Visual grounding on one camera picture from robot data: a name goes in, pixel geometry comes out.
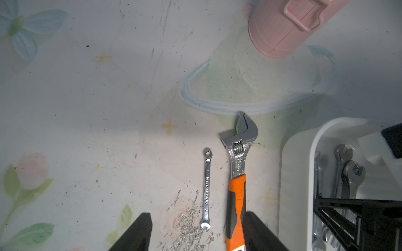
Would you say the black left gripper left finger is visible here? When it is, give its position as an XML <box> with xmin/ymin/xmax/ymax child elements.
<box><xmin>110</xmin><ymin>212</ymin><xmax>153</xmax><ymax>251</ymax></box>

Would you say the white plastic storage box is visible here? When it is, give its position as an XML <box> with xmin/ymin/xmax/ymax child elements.
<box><xmin>278</xmin><ymin>119</ymin><xmax>391</xmax><ymax>251</ymax></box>

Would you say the pink pen cup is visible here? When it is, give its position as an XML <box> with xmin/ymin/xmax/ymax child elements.
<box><xmin>248</xmin><ymin>0</ymin><xmax>350</xmax><ymax>58</ymax></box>

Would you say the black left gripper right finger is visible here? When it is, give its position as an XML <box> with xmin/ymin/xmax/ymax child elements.
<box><xmin>242</xmin><ymin>211</ymin><xmax>288</xmax><ymax>251</ymax></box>

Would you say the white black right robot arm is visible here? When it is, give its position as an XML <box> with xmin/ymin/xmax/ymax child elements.
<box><xmin>280</xmin><ymin>118</ymin><xmax>402</xmax><ymax>250</ymax></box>

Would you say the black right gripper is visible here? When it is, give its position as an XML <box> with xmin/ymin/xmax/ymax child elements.
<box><xmin>314</xmin><ymin>123</ymin><xmax>402</xmax><ymax>251</ymax></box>

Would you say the large silver combination wrench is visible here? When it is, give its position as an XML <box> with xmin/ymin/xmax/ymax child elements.
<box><xmin>340</xmin><ymin>159</ymin><xmax>366</xmax><ymax>227</ymax></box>

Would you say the silver open-end wrench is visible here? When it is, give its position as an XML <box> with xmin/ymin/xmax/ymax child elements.
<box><xmin>331</xmin><ymin>144</ymin><xmax>353</xmax><ymax>198</ymax></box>

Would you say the orange black adjustable wrench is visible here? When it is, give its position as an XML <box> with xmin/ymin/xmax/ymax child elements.
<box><xmin>222</xmin><ymin>112</ymin><xmax>258</xmax><ymax>251</ymax></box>

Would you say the small silver combination wrench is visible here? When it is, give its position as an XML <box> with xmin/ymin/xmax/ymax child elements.
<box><xmin>200</xmin><ymin>148</ymin><xmax>213</xmax><ymax>232</ymax></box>

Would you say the silver ring spanner wrench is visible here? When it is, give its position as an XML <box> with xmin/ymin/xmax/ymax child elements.
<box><xmin>312</xmin><ymin>151</ymin><xmax>326</xmax><ymax>251</ymax></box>

